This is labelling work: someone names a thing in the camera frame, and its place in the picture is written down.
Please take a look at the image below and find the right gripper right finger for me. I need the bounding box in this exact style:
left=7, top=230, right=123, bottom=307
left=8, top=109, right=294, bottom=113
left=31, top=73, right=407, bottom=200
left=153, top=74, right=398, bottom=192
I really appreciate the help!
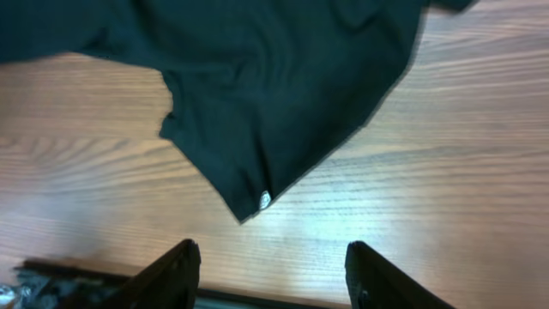
left=345, top=241, right=454, bottom=309

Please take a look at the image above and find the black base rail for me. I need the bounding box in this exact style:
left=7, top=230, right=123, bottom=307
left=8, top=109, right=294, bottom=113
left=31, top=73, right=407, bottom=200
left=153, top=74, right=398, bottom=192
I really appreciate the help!
left=1, top=260, right=328, bottom=309

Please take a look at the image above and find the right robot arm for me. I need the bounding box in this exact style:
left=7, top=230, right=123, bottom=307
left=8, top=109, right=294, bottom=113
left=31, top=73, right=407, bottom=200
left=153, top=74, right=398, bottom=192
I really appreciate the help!
left=1, top=239, right=451, bottom=309

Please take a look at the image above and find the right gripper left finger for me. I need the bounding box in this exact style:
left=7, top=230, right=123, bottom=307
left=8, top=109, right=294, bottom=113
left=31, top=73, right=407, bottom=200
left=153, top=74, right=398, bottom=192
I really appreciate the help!
left=100, top=239, right=201, bottom=309

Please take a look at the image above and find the black polo shirt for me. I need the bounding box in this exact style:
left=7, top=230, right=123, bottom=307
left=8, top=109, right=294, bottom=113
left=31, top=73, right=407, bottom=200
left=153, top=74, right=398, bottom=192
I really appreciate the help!
left=0, top=0, right=480, bottom=226

